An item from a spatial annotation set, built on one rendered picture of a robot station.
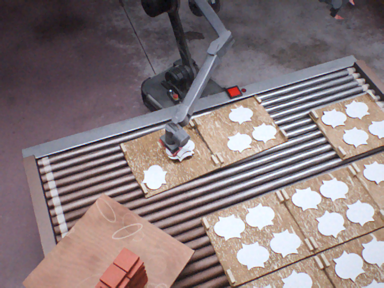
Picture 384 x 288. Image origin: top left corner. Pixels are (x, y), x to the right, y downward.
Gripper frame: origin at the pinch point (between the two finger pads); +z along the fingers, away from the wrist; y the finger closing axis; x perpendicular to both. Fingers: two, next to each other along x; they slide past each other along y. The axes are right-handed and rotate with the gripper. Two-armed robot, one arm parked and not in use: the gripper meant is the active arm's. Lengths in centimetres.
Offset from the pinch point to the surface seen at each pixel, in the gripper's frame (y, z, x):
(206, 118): -7.8, 4.1, 31.6
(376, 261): 103, 3, 35
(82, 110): -133, 98, 16
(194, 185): 19.8, 7.0, -0.9
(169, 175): 8.6, 4.9, -7.6
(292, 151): 37, 6, 53
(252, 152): 25.2, 4.1, 34.7
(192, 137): -2.2, 4.4, 17.2
